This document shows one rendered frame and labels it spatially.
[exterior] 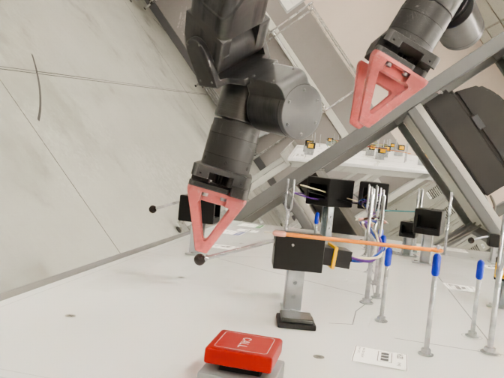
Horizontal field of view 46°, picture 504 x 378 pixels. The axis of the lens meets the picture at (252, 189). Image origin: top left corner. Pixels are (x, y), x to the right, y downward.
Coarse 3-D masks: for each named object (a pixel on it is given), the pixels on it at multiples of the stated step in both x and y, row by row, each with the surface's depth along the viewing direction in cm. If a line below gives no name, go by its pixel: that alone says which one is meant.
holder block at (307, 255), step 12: (276, 240) 67; (288, 240) 67; (300, 240) 67; (312, 240) 67; (276, 252) 67; (288, 252) 67; (300, 252) 67; (312, 252) 67; (276, 264) 67; (288, 264) 67; (300, 264) 67; (312, 264) 67
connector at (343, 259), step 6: (330, 246) 69; (324, 252) 68; (330, 252) 68; (342, 252) 68; (348, 252) 68; (324, 258) 68; (330, 258) 68; (336, 258) 68; (342, 258) 68; (348, 258) 68; (324, 264) 68; (330, 264) 68; (336, 264) 68; (342, 264) 68; (348, 264) 68
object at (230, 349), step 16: (224, 336) 45; (240, 336) 46; (256, 336) 46; (208, 352) 42; (224, 352) 42; (240, 352) 42; (256, 352) 42; (272, 352) 43; (224, 368) 43; (240, 368) 42; (256, 368) 42; (272, 368) 42
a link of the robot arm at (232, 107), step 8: (224, 88) 66; (232, 88) 65; (240, 88) 65; (224, 96) 66; (232, 96) 65; (240, 96) 65; (224, 104) 65; (232, 104) 65; (240, 104) 65; (216, 112) 66; (224, 112) 65; (232, 112) 65; (240, 112) 65; (232, 120) 66; (240, 120) 65; (248, 120) 65
